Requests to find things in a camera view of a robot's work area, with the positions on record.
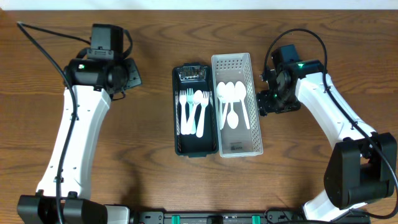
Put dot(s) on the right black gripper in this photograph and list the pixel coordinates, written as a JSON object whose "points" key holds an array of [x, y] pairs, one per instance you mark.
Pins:
{"points": [[273, 102]]}

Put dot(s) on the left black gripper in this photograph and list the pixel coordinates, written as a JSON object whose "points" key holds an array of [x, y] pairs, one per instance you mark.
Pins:
{"points": [[133, 75]]}

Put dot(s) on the white spoon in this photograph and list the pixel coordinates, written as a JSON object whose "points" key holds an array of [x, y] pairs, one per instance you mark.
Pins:
{"points": [[229, 95], [196, 100], [220, 94], [240, 92], [232, 117]]}

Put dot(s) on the white fork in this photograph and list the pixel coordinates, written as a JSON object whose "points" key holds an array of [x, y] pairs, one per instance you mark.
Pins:
{"points": [[183, 119], [204, 104]]}

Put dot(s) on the pale green plastic fork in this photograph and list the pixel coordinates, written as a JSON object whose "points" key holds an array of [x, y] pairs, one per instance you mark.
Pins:
{"points": [[190, 99]]}

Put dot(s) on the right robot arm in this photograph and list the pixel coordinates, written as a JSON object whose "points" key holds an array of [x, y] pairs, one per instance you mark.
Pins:
{"points": [[362, 166]]}

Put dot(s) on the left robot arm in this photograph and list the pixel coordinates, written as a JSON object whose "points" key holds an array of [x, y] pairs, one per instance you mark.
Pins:
{"points": [[100, 74]]}

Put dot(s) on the clear plastic basket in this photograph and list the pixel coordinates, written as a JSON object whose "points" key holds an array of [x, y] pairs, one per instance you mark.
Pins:
{"points": [[239, 142]]}

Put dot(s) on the black plastic basket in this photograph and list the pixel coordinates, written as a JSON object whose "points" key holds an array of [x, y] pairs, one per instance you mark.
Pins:
{"points": [[197, 77]]}

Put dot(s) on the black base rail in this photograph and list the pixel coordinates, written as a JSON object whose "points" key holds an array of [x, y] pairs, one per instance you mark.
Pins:
{"points": [[217, 217]]}

